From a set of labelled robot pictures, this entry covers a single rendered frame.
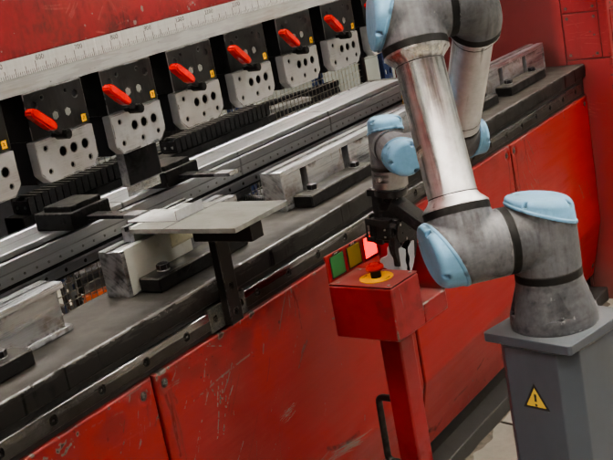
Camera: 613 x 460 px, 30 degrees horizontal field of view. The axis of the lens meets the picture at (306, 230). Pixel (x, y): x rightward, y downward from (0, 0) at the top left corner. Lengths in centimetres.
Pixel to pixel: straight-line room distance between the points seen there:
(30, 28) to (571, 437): 117
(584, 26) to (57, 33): 237
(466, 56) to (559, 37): 205
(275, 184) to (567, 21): 173
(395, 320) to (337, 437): 44
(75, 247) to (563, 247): 108
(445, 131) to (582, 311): 38
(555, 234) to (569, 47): 225
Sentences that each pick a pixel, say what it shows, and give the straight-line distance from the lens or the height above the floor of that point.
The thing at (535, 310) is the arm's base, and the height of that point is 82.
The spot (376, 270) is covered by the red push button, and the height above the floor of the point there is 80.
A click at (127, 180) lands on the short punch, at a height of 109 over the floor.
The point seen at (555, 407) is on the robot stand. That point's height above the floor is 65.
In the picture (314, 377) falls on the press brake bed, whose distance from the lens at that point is 258.
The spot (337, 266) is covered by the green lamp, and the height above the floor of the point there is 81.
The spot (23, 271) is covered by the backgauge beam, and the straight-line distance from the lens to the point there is 241.
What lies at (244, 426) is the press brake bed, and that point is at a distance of 238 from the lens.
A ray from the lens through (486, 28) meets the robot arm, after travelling 204.
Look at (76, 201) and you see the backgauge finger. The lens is 248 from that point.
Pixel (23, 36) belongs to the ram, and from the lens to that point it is 208.
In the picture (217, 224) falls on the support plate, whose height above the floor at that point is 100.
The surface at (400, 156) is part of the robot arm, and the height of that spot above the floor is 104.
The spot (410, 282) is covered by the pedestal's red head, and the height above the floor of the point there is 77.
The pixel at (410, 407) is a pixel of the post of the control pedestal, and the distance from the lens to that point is 252.
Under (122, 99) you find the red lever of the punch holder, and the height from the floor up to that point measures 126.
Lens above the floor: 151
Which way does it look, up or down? 15 degrees down
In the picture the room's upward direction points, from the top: 11 degrees counter-clockwise
